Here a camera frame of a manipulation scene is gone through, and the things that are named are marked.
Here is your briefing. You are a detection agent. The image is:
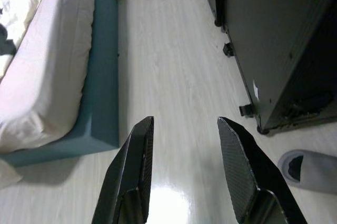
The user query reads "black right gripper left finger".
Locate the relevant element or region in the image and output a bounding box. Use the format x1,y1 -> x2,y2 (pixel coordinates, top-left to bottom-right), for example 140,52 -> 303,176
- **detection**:
92,115 -> 155,224

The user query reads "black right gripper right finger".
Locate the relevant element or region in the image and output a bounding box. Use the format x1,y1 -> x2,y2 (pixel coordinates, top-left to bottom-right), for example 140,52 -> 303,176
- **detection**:
217,116 -> 308,224

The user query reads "person in pink shirt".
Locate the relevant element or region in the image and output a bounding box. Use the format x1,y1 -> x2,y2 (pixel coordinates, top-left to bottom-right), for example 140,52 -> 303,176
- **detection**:
278,149 -> 337,191

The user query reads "beige sheeted mattress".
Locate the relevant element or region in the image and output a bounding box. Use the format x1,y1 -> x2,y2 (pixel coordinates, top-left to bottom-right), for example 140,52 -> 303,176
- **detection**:
0,0 -> 95,154

